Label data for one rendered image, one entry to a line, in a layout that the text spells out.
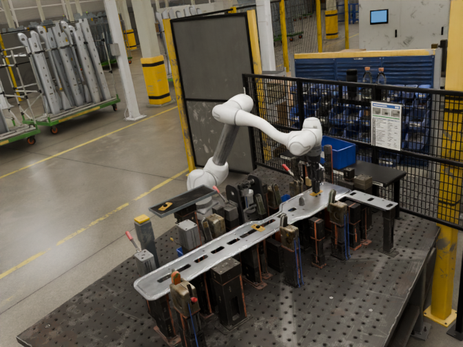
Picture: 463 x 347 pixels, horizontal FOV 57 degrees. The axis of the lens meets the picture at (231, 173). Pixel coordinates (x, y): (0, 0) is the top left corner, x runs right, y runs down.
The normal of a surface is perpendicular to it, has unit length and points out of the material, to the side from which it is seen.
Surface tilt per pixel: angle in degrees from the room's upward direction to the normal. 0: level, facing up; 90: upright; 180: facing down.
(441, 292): 90
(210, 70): 91
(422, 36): 90
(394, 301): 0
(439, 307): 90
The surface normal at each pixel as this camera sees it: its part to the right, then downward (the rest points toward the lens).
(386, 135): -0.77, 0.33
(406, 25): -0.58, 0.38
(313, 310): -0.13, -0.92
